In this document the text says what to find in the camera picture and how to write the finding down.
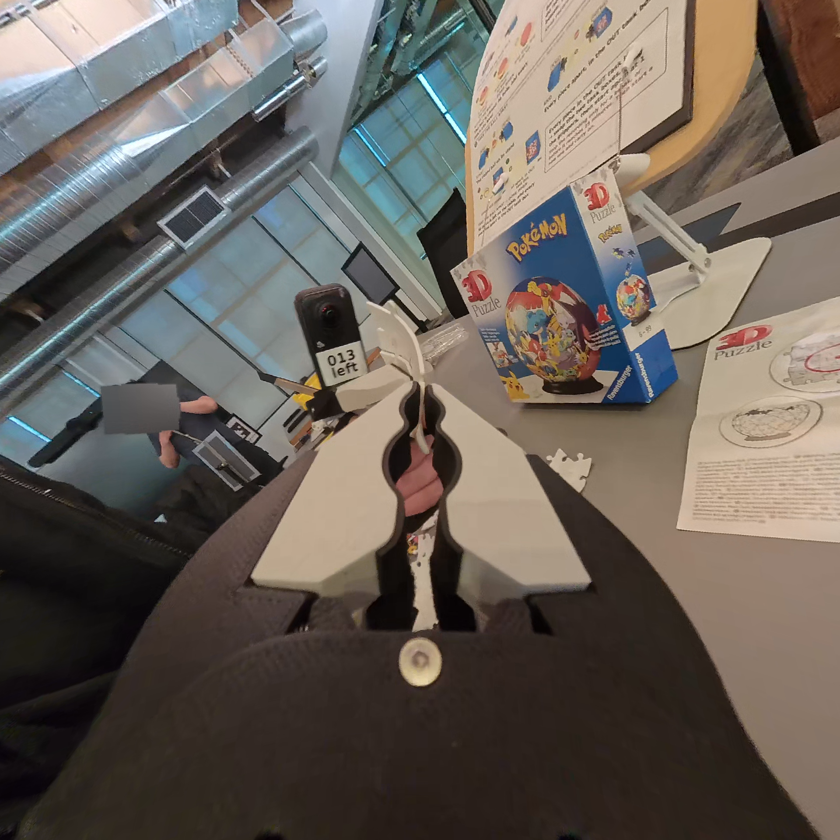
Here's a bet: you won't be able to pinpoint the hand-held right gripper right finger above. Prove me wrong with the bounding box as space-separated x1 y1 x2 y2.
423 384 592 634

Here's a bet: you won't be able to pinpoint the white vent grille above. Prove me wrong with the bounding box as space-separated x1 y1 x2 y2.
157 185 231 250

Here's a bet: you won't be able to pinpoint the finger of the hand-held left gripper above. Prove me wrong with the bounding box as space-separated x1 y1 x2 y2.
331 367 414 416

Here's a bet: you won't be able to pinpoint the person's left hand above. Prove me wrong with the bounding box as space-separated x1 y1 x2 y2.
392 453 450 519

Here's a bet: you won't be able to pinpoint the white puzzle instruction leaflet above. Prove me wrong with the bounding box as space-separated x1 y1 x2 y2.
676 305 840 546

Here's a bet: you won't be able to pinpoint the white puzzle piece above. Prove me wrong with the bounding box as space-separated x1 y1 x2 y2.
546 448 593 493

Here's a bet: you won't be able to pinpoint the instruction board on white stand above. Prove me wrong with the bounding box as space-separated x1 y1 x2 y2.
465 0 761 258

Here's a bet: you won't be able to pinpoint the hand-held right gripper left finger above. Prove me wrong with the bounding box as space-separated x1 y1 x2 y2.
251 382 421 634

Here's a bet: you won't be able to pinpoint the grey framed panel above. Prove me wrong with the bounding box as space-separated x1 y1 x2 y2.
192 430 262 492

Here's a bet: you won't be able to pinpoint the black screen on stand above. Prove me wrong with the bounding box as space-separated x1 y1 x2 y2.
341 241 400 306

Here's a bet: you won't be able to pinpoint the rectangular sheet metal duct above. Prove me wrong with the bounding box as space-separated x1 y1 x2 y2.
0 0 296 175

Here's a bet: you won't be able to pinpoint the black elongated object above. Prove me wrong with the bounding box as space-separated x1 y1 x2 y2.
26 399 106 468

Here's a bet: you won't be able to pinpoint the joined puzzle ball pieces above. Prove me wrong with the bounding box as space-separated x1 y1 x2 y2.
363 298 435 395

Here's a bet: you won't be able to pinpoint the black office chair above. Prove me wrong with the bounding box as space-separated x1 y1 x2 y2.
416 187 470 283

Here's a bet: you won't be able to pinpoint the silver spiral duct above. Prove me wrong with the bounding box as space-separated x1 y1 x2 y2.
0 13 329 277
0 128 320 395

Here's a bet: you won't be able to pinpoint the blue puzzle box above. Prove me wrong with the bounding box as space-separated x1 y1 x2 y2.
450 167 679 406

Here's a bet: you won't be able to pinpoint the white stand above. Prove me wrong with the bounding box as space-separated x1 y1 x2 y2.
616 152 773 350

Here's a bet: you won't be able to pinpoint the clear plastic bag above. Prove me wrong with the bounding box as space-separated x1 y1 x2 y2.
419 320 471 363

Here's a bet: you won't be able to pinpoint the puzzle piece strip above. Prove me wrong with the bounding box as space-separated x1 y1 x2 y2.
402 387 439 632

